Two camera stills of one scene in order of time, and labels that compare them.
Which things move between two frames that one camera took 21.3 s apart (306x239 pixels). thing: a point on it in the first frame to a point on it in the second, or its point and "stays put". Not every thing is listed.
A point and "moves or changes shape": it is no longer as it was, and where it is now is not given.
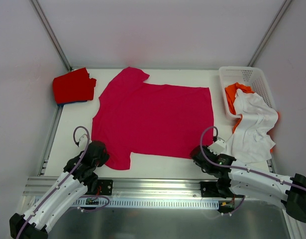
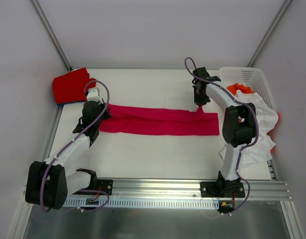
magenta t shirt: (168, 121) moves or changes shape
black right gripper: (197, 156) to (200, 98)
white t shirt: (252, 141) stays put
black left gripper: (101, 154) to (99, 112)
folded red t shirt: (74, 86) stays put
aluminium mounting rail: (129, 188) stays put
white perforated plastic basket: (252, 77) stays put
